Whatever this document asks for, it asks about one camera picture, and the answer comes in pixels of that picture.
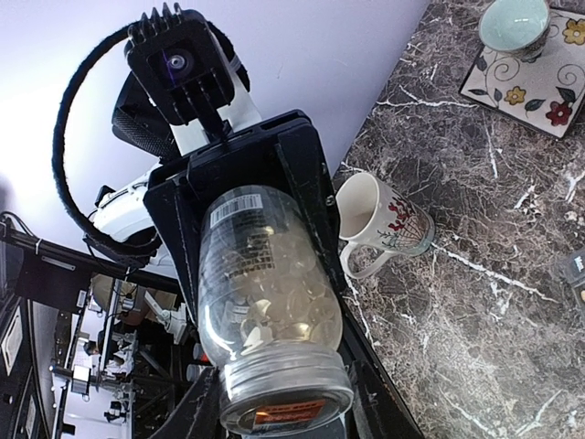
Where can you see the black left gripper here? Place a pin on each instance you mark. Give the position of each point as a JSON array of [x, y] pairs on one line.
[[284, 152]]

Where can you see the small celadon bowl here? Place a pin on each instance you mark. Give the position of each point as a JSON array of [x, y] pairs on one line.
[[517, 28]]

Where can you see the beige ceramic mug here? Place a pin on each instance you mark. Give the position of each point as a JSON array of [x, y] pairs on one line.
[[373, 214]]

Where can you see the square floral ceramic plate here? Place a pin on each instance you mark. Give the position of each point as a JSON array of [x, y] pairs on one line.
[[545, 94]]

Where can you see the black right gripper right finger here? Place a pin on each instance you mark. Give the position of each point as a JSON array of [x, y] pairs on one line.
[[374, 413]]

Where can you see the clear bottle yellow capsules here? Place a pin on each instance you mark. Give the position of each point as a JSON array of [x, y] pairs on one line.
[[268, 317]]

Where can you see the clear weekly pill organizer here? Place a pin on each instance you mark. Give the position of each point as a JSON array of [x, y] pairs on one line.
[[571, 269]]

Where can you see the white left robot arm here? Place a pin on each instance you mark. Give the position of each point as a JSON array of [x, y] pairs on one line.
[[137, 135]]

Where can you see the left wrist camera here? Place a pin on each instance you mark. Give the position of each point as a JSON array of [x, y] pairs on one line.
[[173, 55]]

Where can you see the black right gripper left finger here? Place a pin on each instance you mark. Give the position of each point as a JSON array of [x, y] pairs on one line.
[[196, 416]]

